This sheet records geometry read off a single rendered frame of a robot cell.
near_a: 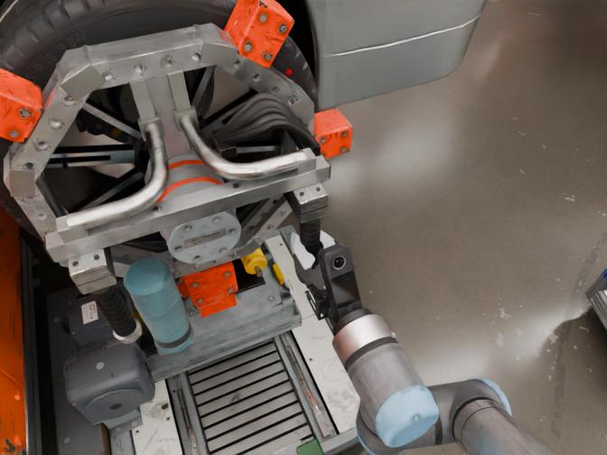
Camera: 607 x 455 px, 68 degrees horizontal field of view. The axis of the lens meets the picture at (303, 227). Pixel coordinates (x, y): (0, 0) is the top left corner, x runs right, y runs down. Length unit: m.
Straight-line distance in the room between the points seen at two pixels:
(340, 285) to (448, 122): 1.98
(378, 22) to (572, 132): 1.77
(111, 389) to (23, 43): 0.78
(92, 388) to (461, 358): 1.14
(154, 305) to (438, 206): 1.46
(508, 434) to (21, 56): 0.87
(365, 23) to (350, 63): 0.10
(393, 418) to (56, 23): 0.74
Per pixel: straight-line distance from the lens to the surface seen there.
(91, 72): 0.75
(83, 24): 0.81
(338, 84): 1.23
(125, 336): 0.83
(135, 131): 0.94
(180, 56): 0.76
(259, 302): 1.45
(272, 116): 0.72
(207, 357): 1.49
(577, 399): 1.78
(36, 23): 0.83
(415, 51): 1.32
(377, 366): 0.67
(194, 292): 1.14
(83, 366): 1.26
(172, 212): 0.67
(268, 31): 0.78
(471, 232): 2.04
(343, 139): 0.97
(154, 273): 0.92
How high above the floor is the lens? 1.45
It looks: 49 degrees down
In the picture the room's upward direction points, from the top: straight up
